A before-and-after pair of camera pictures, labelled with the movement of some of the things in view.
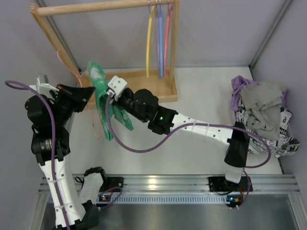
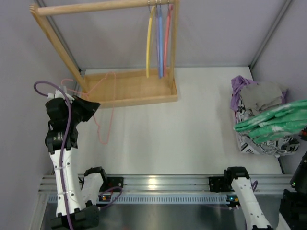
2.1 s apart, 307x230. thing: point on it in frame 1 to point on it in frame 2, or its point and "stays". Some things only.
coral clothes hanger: [167, 34] stays
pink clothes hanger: [80, 75] to [101, 95]
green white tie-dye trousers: [101, 88] to [280, 121]
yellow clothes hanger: [148, 42] stays
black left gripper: [66, 96] to [80, 111]
